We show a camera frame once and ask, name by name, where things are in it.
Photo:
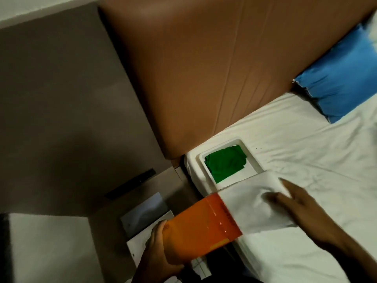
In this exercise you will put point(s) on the person's right hand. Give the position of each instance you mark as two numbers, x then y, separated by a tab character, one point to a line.
312	216

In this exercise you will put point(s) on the person's left hand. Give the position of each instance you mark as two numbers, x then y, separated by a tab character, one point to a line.
151	262

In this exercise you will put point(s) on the person's left thumb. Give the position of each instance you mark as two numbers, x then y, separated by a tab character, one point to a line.
160	232

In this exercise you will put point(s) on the person's right thumb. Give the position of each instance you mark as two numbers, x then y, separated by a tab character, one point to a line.
276	197

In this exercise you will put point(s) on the white cloth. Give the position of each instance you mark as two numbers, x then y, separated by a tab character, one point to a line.
250	203

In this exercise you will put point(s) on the orange plastic packet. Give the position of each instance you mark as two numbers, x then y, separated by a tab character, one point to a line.
200	229

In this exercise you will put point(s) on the person's right forearm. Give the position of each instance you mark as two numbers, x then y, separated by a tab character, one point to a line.
356	262

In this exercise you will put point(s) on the white paper booklet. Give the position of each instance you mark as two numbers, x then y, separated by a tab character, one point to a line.
140	244

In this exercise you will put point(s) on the pale grey flat box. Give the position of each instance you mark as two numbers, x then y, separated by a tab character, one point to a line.
144	213

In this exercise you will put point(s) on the brown bedside table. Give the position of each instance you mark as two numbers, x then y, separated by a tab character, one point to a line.
112	232

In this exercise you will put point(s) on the white rectangular tray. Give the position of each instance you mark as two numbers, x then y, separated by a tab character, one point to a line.
232	176

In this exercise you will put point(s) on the green cloth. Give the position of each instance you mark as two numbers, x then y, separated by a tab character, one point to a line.
225	163

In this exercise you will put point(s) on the white bed sheet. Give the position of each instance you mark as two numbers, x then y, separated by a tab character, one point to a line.
318	150

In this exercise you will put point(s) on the white lampshade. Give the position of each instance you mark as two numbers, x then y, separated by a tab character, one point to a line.
53	250

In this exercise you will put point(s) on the blue pillow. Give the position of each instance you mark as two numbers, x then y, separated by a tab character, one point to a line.
341	76

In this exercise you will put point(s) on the brown padded headboard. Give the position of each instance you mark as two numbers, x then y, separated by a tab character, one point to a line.
212	64

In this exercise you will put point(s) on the white pillow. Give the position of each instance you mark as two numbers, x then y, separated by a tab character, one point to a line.
372	29

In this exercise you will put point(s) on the black wall strip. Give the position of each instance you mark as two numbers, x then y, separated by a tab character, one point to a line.
131	184

